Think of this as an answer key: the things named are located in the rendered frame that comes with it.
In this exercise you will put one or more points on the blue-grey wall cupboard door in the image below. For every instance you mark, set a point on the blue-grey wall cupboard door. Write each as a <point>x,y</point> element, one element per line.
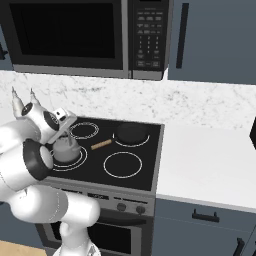
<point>5,65</point>
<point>220,40</point>

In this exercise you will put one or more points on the blue-grey drawer front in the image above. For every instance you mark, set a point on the blue-grey drawer front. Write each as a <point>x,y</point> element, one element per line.
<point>233,215</point>

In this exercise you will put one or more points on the black stove with hob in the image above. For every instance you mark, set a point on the black stove with hob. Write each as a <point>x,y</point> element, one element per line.
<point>133,166</point>

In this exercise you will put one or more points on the blue-grey base cupboard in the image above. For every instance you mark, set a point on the blue-grey base cupboard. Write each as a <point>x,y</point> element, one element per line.
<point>16,230</point>

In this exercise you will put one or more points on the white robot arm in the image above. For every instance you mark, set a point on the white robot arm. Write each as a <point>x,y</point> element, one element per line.
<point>40,200</point>

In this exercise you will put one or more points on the black microwave oven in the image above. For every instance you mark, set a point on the black microwave oven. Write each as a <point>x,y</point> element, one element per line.
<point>66,33</point>

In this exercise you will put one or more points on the blue-grey base cupboard door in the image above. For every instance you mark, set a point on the blue-grey base cupboard door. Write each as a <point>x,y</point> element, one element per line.
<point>186,238</point>

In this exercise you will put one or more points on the grey kettle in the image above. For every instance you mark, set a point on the grey kettle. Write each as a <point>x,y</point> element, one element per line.
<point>66,151</point>

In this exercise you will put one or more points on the oven door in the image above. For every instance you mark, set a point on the oven door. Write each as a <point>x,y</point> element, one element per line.
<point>113,237</point>

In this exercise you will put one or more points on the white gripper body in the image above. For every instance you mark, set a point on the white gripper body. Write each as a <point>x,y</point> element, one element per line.
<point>66,124</point>

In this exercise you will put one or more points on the black appliance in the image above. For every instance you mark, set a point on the black appliance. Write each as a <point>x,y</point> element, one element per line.
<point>253,133</point>

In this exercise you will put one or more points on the black stove knob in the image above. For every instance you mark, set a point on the black stove knob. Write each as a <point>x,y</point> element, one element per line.
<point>140,209</point>
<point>121,207</point>

